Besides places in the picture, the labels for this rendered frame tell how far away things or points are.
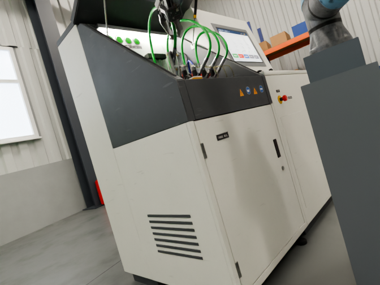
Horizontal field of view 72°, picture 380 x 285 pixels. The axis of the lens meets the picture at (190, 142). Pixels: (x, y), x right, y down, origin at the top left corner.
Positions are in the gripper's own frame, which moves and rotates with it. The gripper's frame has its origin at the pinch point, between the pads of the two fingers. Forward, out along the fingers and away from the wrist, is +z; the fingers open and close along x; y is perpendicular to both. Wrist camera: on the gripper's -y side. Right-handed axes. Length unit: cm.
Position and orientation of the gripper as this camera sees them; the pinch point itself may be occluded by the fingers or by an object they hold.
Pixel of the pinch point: (175, 34)
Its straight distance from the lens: 129.6
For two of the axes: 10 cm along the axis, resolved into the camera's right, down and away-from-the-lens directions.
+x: 8.6, -4.9, 1.5
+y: 4.5, 5.8, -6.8
